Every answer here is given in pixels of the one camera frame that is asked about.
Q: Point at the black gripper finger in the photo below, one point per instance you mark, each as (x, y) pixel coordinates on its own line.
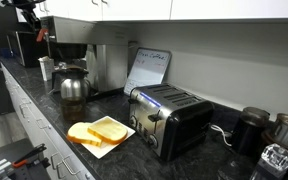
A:
(36, 21)
(26, 18)

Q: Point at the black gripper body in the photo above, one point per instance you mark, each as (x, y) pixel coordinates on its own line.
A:
(25, 4)

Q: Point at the stainless steel coffee maker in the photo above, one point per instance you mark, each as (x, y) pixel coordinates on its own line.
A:
(110, 63)

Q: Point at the black microwave oven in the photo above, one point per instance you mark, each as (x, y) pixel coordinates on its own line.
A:
(29, 50)

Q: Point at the blue container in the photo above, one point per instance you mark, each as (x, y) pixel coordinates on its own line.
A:
(5, 53)

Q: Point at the white paper carton box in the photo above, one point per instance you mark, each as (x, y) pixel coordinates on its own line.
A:
(46, 68)

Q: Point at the steel carafe with black lid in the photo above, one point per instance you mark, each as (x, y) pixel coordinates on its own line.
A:
(74, 87)

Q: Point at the white lower cabinet drawers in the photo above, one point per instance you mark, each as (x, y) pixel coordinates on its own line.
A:
(47, 133)

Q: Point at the white bread slice orange crust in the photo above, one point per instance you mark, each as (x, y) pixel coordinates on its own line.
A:
(79, 133)

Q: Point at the small handwritten whiteboard sign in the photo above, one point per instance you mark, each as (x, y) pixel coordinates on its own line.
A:
(149, 70)

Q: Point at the yellow toasted bread slice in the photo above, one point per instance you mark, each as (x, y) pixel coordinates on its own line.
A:
(107, 130)

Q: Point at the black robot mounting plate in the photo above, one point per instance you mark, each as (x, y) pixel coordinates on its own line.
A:
(4, 150)

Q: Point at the black clamp with orange grip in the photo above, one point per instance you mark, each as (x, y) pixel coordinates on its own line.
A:
(27, 156)

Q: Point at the white square plate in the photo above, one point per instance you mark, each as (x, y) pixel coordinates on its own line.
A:
(99, 150)

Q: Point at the white upper cabinets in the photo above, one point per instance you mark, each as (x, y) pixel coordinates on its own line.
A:
(184, 8)

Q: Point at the steel and black toaster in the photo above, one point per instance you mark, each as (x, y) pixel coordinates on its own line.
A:
(170, 123)

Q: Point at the black canister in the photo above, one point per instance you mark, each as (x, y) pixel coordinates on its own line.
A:
(249, 133)

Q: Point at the clear faceted glass stopper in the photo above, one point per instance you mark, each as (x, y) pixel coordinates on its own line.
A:
(274, 161)

